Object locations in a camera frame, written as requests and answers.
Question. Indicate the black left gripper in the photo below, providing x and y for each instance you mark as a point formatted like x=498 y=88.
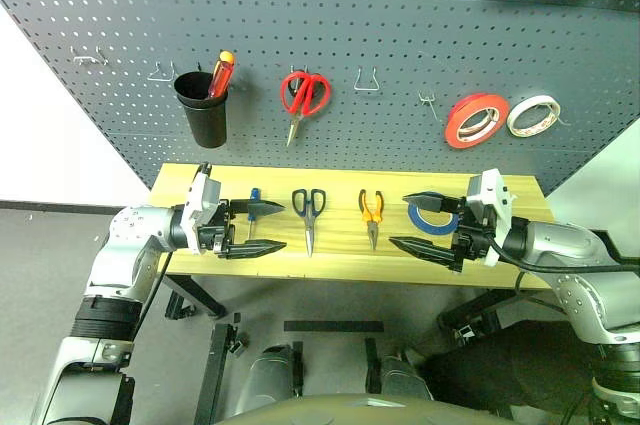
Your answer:
x=217 y=230

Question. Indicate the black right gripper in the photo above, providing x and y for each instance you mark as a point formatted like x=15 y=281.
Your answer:
x=472 y=240

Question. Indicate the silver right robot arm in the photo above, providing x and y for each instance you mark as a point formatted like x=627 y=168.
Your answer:
x=560 y=242

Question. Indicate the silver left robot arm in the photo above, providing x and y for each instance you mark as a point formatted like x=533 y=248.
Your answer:
x=135 y=230

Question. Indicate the blue tape roll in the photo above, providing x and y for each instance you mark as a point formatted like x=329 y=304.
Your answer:
x=425 y=229

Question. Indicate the red tape roll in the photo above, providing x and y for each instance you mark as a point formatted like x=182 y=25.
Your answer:
x=452 y=125

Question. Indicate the black cup holder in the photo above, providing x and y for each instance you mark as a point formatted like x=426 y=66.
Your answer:
x=207 y=125

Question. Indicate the black floor tape strip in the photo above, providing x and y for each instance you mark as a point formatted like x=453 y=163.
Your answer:
x=334 y=326

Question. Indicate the long prong metal hook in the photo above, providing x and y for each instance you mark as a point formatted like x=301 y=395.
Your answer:
x=429 y=99
x=564 y=121

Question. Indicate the white tape roll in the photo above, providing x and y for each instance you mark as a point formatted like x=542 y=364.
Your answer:
x=513 y=126

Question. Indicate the grey rounded robot leg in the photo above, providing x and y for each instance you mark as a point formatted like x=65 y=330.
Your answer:
x=400 y=377
x=272 y=375

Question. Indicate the black metal floor stand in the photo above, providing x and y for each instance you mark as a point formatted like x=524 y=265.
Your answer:
x=212 y=370

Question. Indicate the grey metal pegboard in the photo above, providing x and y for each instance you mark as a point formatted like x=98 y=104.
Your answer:
x=350 y=20

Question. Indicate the double prong metal hook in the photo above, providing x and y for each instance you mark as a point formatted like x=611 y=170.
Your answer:
x=84 y=59

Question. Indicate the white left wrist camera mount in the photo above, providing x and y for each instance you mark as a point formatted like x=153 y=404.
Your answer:
x=200 y=200

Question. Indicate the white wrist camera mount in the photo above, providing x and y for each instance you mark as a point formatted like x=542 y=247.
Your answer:
x=492 y=195
x=200 y=200

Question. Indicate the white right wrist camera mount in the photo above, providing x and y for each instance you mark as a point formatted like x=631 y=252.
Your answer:
x=492 y=195

